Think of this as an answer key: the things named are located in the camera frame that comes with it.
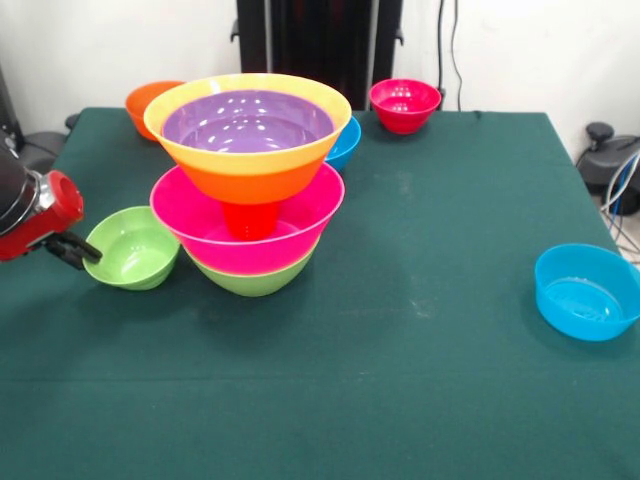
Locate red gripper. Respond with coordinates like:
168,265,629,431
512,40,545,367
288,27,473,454
0,169,104,272

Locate purple bowl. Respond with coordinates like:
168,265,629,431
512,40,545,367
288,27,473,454
162,89,335,155

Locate orange cup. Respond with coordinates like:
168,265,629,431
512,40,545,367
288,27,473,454
219,199,280,241

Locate small orange bowl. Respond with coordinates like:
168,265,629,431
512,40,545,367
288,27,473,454
124,80,186,143

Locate large pink bowl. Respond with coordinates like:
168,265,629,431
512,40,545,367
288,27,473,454
149,162,347,276

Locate small blue bowl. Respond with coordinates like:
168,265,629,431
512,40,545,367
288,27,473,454
534,243,640,343

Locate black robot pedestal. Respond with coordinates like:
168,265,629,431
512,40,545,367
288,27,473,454
230,0,404,112

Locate thin black wall cable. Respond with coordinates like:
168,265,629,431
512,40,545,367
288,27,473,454
449,0,465,111

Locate tangle of floor cables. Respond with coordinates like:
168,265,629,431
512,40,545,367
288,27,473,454
599,149,640,256

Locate black chair base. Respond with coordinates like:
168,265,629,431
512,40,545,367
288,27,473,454
576,121,640,217
9,130,66,176

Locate medium blue bowl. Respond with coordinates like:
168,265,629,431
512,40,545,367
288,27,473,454
324,115,362,173

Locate large orange bowl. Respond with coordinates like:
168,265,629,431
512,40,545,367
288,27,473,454
143,73,353,206

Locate small pink-red bowl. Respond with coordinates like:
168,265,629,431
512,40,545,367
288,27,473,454
369,78,443,136

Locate dark green tablecloth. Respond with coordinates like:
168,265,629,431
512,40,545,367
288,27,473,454
0,107,640,480

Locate thick black wall cable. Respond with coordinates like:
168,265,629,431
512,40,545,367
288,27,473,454
433,0,449,101

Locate small green bowl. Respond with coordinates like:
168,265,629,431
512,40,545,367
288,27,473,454
82,205,181,292

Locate medium green bowl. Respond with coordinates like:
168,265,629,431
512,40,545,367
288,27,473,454
185,244,317,298

